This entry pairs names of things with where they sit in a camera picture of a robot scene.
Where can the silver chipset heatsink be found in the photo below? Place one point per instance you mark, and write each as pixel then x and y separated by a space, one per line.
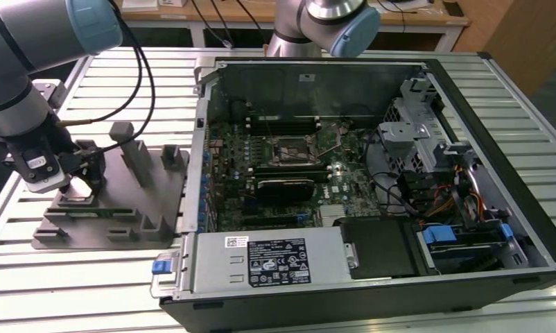
pixel 333 215

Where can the black open PC case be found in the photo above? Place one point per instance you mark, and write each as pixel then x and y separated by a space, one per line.
pixel 306 312

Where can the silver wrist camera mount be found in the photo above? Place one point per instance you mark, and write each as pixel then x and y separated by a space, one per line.
pixel 49 93

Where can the silver drive cage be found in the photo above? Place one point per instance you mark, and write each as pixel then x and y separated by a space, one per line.
pixel 405 137

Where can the wooden cabinet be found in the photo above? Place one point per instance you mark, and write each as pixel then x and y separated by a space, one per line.
pixel 527 34

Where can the blue power supply latch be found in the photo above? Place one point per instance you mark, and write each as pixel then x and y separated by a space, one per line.
pixel 162 267

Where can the grey parts rack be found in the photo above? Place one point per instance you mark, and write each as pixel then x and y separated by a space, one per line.
pixel 130 208

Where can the silver power supply unit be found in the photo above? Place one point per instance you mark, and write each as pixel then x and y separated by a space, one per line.
pixel 213 263

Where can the CPU socket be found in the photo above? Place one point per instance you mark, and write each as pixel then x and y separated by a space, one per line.
pixel 291 152

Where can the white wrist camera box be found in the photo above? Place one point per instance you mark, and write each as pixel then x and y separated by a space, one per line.
pixel 42 170

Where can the silver CPU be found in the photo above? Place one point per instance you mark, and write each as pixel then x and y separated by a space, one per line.
pixel 79 190

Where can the wooden desk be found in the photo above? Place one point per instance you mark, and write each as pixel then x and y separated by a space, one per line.
pixel 177 14

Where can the small black desk item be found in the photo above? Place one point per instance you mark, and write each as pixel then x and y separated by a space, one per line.
pixel 454 8

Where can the green RAM stick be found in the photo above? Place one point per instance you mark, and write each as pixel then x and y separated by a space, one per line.
pixel 107 211

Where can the green motherboard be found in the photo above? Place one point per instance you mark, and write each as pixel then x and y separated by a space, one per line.
pixel 351 194

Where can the silver locking lever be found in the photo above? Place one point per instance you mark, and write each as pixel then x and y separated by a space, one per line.
pixel 333 147

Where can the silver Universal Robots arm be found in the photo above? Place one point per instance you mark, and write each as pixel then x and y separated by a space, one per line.
pixel 29 34

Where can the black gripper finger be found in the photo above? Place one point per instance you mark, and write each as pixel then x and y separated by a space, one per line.
pixel 98 166
pixel 71 163

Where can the blue plastic clip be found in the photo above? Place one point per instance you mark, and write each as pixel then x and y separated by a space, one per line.
pixel 507 232

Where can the black RAM stick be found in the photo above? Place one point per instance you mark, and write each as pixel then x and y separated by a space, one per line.
pixel 289 177
pixel 287 169

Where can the blue disk carrier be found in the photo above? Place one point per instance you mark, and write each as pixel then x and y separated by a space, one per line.
pixel 439 236

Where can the black graphics card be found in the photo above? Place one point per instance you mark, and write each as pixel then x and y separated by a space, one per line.
pixel 285 190

